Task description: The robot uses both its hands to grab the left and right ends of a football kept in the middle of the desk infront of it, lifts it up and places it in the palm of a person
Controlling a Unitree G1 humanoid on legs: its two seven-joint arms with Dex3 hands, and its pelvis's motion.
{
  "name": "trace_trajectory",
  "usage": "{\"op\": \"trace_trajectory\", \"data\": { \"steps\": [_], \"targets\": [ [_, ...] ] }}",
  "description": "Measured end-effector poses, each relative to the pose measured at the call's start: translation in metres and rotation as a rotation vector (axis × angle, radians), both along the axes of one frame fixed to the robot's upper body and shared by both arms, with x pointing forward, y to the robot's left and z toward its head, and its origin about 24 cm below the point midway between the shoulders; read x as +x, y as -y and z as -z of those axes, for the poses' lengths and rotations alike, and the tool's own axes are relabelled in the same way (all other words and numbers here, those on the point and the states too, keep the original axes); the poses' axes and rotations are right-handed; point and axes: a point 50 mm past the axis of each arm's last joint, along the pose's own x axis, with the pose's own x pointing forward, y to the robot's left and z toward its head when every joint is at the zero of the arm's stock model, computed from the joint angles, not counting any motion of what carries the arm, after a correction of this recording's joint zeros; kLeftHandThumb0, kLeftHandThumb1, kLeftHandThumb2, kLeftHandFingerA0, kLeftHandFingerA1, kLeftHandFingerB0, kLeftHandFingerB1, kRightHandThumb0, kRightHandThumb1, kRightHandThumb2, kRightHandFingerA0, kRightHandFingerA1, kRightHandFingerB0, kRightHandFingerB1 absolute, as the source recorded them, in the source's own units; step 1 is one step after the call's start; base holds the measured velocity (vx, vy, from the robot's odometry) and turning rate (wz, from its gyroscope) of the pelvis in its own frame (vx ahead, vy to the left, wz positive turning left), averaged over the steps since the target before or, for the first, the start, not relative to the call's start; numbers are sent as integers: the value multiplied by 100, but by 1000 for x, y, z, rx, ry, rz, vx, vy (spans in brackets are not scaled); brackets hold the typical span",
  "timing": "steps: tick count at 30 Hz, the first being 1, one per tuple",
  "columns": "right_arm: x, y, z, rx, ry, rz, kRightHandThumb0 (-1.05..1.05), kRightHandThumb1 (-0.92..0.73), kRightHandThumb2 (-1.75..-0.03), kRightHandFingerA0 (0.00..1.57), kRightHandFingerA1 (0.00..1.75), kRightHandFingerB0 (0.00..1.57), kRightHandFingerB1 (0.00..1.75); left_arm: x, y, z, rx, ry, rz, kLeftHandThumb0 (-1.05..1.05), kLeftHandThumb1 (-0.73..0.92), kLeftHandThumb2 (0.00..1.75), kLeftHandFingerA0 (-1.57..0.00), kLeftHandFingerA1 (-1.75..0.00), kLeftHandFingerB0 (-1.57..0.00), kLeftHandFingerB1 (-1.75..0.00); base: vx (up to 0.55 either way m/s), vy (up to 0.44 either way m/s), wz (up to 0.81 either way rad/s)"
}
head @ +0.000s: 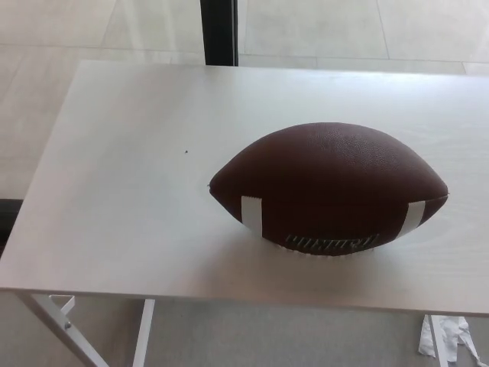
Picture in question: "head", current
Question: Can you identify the brown leather american football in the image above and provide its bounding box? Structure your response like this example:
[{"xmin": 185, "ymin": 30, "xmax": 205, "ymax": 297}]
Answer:
[{"xmin": 209, "ymin": 122, "xmax": 451, "ymax": 261}]

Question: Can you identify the white metal table bar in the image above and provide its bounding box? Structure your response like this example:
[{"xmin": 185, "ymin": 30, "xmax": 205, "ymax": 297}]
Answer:
[{"xmin": 131, "ymin": 298, "xmax": 156, "ymax": 367}]

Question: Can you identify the white table leg with brace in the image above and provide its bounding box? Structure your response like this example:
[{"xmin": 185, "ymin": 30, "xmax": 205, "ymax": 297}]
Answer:
[{"xmin": 13, "ymin": 293, "xmax": 112, "ymax": 367}]

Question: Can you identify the white metal table leg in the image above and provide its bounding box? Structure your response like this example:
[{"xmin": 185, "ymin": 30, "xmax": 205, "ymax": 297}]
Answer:
[{"xmin": 427, "ymin": 313, "xmax": 450, "ymax": 367}]

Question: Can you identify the crumpled white paper strip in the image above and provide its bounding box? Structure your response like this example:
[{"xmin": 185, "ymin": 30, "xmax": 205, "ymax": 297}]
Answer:
[{"xmin": 416, "ymin": 313, "xmax": 489, "ymax": 367}]

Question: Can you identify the black vertical window post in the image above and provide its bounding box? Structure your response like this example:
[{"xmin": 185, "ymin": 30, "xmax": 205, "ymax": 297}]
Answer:
[{"xmin": 199, "ymin": 0, "xmax": 241, "ymax": 66}]

